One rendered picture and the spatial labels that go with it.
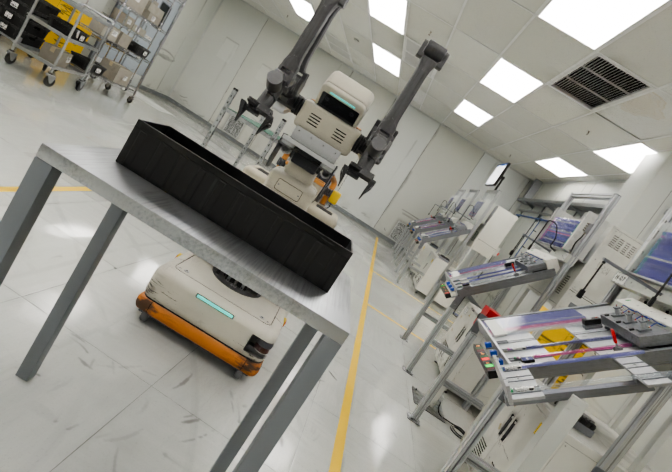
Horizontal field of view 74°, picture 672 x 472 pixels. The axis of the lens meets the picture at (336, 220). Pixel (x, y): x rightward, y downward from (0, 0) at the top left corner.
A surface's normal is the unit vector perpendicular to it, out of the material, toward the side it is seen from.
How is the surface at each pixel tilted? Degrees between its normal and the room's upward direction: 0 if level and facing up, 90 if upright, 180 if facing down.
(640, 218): 90
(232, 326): 90
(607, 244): 90
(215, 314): 90
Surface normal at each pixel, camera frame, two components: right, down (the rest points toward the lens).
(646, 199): -0.11, 0.07
